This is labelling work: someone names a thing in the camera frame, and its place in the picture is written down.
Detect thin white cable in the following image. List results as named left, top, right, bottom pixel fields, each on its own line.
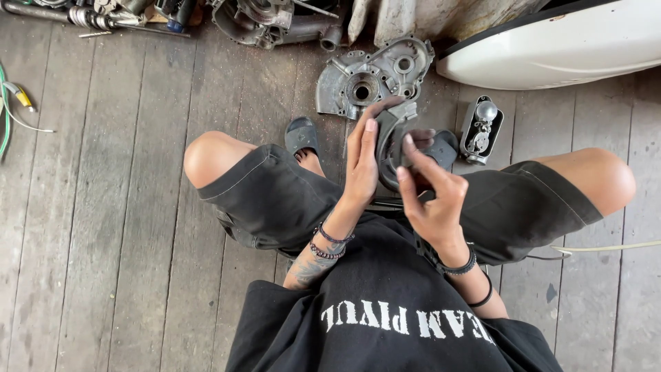
left=0, top=98, right=56, bottom=134

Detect thick white cable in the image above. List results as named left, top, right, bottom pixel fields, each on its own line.
left=550, top=240, right=661, bottom=255

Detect black wrist band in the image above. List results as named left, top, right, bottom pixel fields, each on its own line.
left=467, top=273, right=494, bottom=309

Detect black shorts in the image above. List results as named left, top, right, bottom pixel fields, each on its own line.
left=196, top=144, right=605, bottom=267

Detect dark grey curved engine cover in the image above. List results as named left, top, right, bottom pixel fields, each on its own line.
left=374, top=101, right=429, bottom=192

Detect black sandal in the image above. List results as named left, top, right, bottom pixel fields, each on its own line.
left=284, top=116, right=321, bottom=158
left=423, top=129, right=460, bottom=171

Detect yellow-handled tool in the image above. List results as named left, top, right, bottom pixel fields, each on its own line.
left=2, top=82, right=37, bottom=113

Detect small grey metal housing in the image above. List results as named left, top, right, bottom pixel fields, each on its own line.
left=459, top=94, right=504, bottom=166

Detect person's right leg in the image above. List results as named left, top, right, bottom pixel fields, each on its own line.
left=532, top=147, right=637, bottom=218

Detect person's left hand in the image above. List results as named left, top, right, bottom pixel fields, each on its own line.
left=341, top=96, right=407, bottom=214

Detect black beaded bracelet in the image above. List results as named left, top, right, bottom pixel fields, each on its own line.
left=438, top=247, right=477, bottom=276

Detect person's left foot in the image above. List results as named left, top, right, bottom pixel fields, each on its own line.
left=294, top=147, right=326, bottom=179

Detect person's leg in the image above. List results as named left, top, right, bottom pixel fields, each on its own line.
left=532, top=147, right=637, bottom=218
left=183, top=131, right=259, bottom=189

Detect white scooter body panel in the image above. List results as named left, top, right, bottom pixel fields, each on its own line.
left=436, top=0, right=661, bottom=91

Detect dark beaded bracelet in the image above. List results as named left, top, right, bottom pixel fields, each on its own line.
left=309, top=239, right=347, bottom=260
left=316, top=222, right=356, bottom=245

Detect black printed t-shirt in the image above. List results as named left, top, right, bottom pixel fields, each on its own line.
left=224, top=212, right=564, bottom=372

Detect grey engine block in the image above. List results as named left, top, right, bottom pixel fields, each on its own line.
left=209, top=0, right=349, bottom=51

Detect green cable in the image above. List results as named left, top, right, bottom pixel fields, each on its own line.
left=0, top=64, right=12, bottom=158

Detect person's right hand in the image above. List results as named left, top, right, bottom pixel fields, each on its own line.
left=396, top=129, right=470, bottom=259

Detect aluminium engine crankcase half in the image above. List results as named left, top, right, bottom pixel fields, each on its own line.
left=315, top=35, right=436, bottom=121

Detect person's left leg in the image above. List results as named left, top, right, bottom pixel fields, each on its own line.
left=183, top=131, right=259, bottom=189

